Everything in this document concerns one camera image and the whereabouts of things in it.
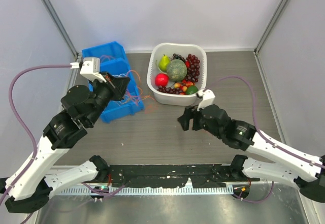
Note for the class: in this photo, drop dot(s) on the green pear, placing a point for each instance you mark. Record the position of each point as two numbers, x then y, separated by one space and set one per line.
163 63

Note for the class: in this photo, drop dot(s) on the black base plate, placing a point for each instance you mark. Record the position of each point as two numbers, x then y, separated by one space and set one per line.
171 176

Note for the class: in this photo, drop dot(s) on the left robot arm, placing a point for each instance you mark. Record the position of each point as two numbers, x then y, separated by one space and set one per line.
29 189

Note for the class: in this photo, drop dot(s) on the white slotted cable duct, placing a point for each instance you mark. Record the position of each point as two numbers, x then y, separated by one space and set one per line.
81 190

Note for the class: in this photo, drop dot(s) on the green lime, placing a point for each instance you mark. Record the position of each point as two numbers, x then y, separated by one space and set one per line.
191 90

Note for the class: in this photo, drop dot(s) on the white plastic fruit basket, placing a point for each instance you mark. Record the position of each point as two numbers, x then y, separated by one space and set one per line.
169 49

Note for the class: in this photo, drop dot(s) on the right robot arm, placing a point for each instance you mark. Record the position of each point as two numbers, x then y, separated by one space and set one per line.
287 165

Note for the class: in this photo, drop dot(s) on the small dark grape bunch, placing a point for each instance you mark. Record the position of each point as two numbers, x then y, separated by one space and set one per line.
170 90

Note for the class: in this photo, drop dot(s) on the dark red grape bunch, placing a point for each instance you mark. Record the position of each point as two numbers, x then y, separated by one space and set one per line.
192 63

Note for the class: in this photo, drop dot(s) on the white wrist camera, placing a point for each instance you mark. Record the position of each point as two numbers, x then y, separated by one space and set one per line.
207 97
89 69

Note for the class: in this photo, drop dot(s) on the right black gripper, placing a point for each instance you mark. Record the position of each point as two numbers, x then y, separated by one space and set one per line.
190 113

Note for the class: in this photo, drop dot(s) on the green netted melon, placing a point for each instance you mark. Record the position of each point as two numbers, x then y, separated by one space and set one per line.
176 70

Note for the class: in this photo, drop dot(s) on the red yellow cherries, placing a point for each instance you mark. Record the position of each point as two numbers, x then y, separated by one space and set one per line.
182 86

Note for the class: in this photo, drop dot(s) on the blue plastic compartment bin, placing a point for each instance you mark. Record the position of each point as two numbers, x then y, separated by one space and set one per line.
113 60

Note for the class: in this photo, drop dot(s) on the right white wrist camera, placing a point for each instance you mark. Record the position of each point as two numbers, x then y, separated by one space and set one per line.
207 97

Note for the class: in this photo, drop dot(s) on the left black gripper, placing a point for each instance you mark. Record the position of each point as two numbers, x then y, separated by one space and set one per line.
120 84

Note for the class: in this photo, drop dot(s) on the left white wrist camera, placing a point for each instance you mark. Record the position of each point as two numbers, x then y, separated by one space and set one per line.
89 69

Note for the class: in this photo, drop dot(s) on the red apple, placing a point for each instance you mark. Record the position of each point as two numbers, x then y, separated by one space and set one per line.
161 79

